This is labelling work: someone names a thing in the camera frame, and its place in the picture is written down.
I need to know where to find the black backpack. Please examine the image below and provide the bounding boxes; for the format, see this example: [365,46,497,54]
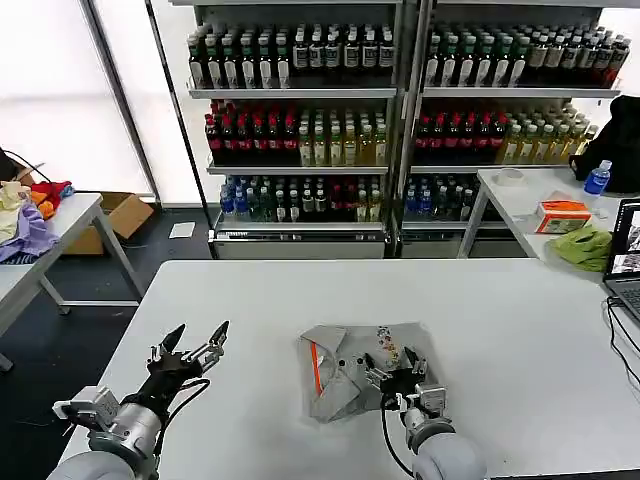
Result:
[568,94,640,195]

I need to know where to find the grey window pillar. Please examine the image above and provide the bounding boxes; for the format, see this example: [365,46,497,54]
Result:
[81,0,162,205]

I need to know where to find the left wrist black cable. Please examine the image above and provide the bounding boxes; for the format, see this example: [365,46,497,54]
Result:
[158,377,212,444]

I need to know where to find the thin black window pole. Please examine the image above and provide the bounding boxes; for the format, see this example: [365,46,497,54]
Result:
[143,0,217,259]

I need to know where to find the green cloth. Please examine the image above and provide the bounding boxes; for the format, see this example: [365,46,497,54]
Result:
[544,224,614,274]

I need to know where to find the black laptop cable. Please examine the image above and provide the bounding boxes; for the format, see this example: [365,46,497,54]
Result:
[604,294,640,392]

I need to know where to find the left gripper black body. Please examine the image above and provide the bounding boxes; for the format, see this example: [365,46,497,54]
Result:
[130,351,203,417]

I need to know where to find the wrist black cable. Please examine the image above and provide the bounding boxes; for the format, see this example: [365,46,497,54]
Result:
[158,377,212,444]
[378,393,417,477]

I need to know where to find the white side desk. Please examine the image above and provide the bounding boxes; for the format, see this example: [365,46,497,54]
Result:
[456,166,640,282]

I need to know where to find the brown cardboard box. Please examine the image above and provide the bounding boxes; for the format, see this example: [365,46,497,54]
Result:
[60,191,156,257]

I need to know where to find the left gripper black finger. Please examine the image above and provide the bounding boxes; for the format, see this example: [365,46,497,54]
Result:
[146,323,187,363]
[181,320,232,374]

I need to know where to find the dark grey laptop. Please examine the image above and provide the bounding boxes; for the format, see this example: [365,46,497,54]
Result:
[601,197,640,325]

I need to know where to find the white tape roll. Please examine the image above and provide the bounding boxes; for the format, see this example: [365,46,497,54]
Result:
[491,168,528,188]

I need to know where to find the blue plastic water bottle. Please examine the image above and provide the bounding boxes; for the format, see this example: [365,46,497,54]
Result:
[582,159,614,199]

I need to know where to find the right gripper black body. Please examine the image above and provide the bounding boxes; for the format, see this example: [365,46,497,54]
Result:
[379,367,424,400]

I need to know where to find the orange cloth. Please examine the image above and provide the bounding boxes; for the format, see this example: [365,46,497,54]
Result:
[31,196,60,220]

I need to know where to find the orange and white tissue box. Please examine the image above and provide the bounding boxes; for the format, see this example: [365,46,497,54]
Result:
[532,198,594,235]

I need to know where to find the white desk with clothes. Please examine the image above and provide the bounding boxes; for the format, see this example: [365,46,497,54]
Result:
[0,191,147,372]

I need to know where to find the red cloth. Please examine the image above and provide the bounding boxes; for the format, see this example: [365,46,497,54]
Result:
[29,180,77,202]

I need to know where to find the grey shirt with colourful print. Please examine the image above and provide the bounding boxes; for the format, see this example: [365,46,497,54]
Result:
[294,321,442,425]

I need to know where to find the pale yellow cloth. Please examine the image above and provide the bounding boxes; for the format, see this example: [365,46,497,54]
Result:
[0,180,34,247]

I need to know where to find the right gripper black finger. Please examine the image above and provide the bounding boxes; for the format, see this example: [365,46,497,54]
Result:
[363,352,395,385]
[402,345,430,382]

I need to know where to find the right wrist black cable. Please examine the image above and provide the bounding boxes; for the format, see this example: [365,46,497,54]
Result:
[378,393,417,477]

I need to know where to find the metal shelf rack of bottles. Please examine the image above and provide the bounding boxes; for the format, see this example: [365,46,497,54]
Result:
[399,0,632,259]
[169,0,405,260]

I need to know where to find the purple cloth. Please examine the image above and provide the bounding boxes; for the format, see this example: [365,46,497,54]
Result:
[0,201,62,265]

